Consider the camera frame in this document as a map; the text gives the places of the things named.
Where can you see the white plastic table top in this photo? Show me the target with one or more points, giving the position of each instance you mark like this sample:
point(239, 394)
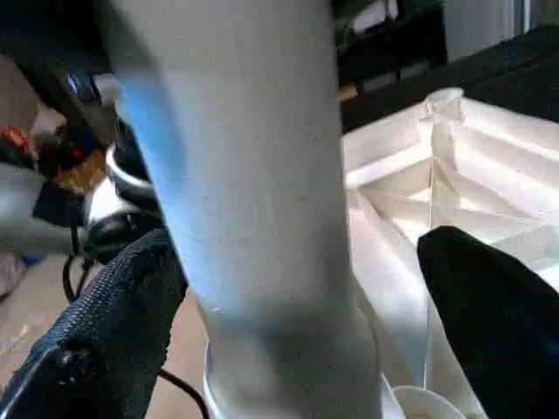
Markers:
point(480, 174)

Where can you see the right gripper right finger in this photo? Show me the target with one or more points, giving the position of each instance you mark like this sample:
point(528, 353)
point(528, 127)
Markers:
point(502, 327)

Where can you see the white plastic table leg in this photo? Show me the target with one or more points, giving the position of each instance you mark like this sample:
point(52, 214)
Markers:
point(253, 174)

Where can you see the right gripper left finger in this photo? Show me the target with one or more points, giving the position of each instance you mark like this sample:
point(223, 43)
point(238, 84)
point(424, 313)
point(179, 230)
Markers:
point(109, 327)

